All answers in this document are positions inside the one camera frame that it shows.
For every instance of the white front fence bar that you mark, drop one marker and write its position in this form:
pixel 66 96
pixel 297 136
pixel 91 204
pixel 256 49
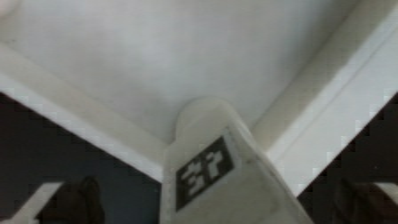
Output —
pixel 343 118

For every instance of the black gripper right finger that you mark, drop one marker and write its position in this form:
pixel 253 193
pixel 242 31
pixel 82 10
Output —
pixel 365 203

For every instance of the white table leg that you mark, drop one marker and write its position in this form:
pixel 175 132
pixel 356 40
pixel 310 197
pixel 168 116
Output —
pixel 223 187

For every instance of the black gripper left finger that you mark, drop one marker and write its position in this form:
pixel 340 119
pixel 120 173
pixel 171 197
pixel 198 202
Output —
pixel 65 203

